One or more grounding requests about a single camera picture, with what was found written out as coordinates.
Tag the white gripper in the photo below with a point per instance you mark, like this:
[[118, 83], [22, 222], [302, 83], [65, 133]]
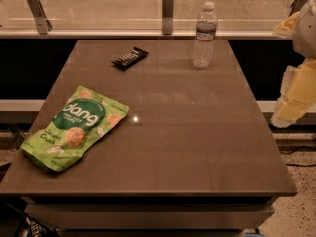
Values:
[[306, 34]]

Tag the clear plastic water bottle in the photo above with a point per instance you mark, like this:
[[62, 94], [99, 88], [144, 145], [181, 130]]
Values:
[[206, 27]]

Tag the green rice chip bag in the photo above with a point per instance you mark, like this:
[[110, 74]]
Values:
[[86, 117]]

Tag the black snack bar wrapper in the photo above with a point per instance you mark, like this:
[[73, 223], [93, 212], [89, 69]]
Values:
[[131, 58]]

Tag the glass railing panel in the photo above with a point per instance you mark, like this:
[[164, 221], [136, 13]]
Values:
[[240, 15]]

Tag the right metal railing bracket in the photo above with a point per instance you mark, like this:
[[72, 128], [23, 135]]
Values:
[[301, 0]]

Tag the metal railing bracket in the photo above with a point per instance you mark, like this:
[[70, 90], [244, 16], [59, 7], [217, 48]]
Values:
[[43, 24], [167, 16], [301, 0]]

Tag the middle metal railing bracket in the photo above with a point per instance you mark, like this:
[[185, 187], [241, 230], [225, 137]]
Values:
[[167, 16]]

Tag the left metal railing bracket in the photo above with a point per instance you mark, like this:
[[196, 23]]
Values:
[[43, 24]]

